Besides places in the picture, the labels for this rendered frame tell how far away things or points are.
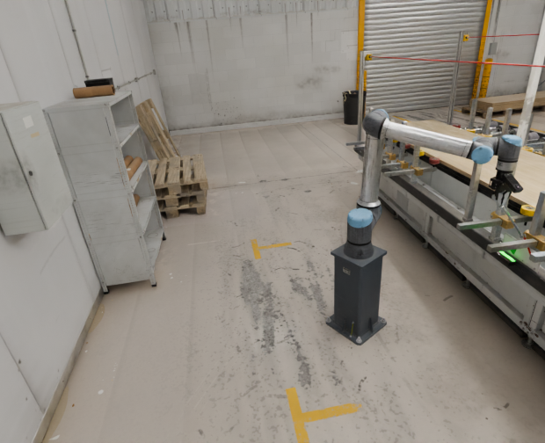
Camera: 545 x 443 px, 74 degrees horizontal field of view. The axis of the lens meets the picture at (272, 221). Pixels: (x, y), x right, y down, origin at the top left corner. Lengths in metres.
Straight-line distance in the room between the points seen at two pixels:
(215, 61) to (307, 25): 2.25
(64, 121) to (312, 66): 7.26
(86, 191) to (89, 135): 0.42
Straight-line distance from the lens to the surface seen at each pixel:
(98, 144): 2.92
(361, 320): 2.53
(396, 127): 2.05
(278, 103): 9.33
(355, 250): 2.28
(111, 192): 3.01
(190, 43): 9.11
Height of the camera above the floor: 1.83
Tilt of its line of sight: 26 degrees down
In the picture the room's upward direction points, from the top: 5 degrees counter-clockwise
